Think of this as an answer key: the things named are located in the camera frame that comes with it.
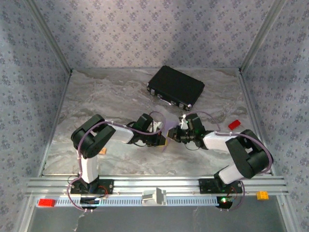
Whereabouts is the purple paper sheet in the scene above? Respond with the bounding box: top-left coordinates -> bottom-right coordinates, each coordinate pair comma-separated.
161,115 -> 180,153

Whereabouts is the small red toy brick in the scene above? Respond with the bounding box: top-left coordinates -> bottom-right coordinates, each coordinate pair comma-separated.
228,119 -> 242,131

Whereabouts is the black hard case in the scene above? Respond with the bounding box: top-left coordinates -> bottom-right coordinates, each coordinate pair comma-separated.
146,65 -> 206,111

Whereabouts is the black controller board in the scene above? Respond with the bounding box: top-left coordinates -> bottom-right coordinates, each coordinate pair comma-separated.
216,196 -> 234,210
79,197 -> 101,210

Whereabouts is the large red toy brick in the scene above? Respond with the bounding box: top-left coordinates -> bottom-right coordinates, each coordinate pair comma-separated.
38,198 -> 56,208

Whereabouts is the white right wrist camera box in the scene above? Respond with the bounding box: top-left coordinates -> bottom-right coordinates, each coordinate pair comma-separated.
178,115 -> 189,131

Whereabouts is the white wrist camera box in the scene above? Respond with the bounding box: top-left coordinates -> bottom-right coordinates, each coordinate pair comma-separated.
151,120 -> 163,133
178,115 -> 189,131

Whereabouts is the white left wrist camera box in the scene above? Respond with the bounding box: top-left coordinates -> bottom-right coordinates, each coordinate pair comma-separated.
151,120 -> 163,133

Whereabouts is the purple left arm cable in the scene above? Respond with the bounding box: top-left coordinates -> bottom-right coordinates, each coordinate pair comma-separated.
67,110 -> 167,214

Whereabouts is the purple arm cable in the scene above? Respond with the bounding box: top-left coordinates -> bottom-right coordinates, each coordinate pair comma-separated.
185,110 -> 275,213
67,110 -> 167,214

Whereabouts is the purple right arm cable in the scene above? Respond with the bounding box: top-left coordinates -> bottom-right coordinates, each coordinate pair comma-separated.
185,110 -> 275,213

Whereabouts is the aluminium mounting rail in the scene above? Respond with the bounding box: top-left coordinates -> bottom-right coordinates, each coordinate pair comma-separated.
26,175 -> 289,197

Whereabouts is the grey metal bracket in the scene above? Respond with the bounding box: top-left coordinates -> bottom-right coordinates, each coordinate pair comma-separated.
141,187 -> 168,206

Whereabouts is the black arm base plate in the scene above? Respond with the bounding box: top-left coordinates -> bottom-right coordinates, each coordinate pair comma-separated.
70,179 -> 114,195
198,178 -> 243,194

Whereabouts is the aluminium table side rail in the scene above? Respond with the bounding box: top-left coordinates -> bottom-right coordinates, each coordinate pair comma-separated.
37,71 -> 73,177
238,69 -> 277,176

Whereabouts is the white slotted cable duct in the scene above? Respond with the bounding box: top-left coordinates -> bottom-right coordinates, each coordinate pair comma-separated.
36,196 -> 232,207

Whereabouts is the aluminium frame post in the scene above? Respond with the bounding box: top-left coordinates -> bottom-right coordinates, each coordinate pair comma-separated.
23,0 -> 73,73
239,0 -> 294,73

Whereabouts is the aluminium frame leg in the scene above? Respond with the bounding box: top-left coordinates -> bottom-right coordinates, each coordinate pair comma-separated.
18,196 -> 41,232
276,195 -> 296,232

